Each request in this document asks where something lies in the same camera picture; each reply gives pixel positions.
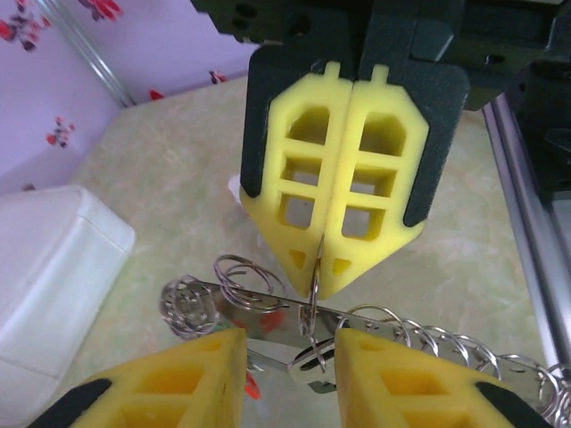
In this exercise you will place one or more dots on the aluminium frame post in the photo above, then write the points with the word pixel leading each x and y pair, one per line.
pixel 89 55

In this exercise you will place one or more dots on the green key tag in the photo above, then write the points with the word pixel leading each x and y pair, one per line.
pixel 220 326

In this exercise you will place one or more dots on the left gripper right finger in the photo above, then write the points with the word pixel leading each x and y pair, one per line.
pixel 357 379

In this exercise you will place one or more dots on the small white pill bottle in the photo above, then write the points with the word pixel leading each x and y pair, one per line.
pixel 234 187

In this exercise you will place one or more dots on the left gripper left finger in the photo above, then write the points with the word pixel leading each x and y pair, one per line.
pixel 227 365

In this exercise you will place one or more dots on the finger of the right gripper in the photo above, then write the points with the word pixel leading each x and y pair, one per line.
pixel 272 223
pixel 392 241

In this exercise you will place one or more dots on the long aluminium frame rail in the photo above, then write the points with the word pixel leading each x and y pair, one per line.
pixel 517 200

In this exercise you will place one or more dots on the metal key band with rings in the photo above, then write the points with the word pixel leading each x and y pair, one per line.
pixel 285 343

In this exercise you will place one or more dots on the white zip case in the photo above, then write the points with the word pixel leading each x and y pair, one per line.
pixel 53 276

